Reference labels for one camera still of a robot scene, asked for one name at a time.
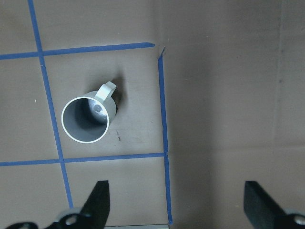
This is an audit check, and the white ceramic mug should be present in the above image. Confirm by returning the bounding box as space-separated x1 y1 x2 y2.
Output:
61 81 117 144

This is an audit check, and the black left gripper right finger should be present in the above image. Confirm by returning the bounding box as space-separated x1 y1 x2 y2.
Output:
244 181 305 229

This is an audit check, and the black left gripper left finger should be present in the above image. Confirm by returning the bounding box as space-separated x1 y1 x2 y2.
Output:
4 180 111 229

